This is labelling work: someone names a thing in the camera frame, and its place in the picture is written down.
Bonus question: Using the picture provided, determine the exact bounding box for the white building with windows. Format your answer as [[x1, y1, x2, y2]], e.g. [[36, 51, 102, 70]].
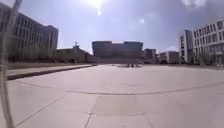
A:
[[191, 18, 224, 66]]

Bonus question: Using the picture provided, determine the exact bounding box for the dark low kerb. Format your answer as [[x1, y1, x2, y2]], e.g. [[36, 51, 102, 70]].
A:
[[6, 64, 94, 81]]

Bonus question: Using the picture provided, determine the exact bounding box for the tall grey-white building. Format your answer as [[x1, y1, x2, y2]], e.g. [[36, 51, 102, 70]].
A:
[[178, 29, 194, 65]]

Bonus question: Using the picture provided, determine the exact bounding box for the large grey building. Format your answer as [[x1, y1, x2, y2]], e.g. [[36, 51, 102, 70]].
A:
[[0, 3, 60, 63]]

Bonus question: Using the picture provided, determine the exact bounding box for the low dark building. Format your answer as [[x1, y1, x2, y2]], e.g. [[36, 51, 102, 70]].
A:
[[54, 43, 94, 64]]

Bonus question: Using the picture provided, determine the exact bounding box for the small dark building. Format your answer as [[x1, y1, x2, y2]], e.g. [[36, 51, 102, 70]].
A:
[[141, 48, 158, 64]]

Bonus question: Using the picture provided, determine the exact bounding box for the pale concrete paved plaza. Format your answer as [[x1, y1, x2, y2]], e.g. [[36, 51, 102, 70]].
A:
[[0, 63, 224, 128]]

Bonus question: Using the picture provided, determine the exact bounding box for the low grey building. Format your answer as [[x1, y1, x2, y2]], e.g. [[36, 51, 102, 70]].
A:
[[156, 50, 181, 65]]

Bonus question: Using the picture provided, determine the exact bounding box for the wide dark building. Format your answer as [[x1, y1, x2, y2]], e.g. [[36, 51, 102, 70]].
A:
[[91, 40, 144, 65]]

